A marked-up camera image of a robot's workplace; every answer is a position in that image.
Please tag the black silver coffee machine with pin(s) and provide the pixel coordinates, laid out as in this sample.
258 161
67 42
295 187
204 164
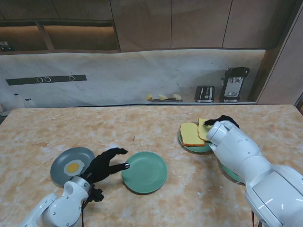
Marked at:
233 82

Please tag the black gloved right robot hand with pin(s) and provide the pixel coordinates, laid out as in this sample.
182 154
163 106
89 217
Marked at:
225 118

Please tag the black toaster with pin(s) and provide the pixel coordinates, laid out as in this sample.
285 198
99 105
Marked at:
204 94

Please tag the wooden wall cabinets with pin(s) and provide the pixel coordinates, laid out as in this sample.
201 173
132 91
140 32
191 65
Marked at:
198 23

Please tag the dark furniture piece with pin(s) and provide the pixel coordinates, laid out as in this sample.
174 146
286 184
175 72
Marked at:
300 102

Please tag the toy bread slice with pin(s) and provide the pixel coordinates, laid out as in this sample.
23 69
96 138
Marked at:
189 134
202 130

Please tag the grey round plate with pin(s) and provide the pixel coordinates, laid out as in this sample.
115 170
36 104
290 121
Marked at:
59 170

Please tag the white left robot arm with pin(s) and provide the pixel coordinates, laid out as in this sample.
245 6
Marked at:
61 203

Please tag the wooden open shelf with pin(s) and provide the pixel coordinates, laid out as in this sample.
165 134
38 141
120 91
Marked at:
41 28

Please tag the toy fried egg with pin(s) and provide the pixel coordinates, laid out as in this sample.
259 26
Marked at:
73 167

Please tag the white tall container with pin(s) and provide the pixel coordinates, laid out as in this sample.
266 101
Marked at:
18 101

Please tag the dark small shelf object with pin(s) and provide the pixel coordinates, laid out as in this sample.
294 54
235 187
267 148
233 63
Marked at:
5 46

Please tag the black wall strip with rings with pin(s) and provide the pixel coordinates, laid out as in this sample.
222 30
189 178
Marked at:
23 81

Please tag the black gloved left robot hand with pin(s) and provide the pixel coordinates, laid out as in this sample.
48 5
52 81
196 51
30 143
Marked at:
99 166

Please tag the green round plate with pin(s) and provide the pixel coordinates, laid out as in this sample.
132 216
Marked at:
146 175
196 149
228 171

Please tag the white small box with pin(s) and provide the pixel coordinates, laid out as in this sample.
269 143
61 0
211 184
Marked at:
29 103

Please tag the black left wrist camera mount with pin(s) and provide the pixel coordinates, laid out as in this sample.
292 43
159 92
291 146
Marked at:
97 195

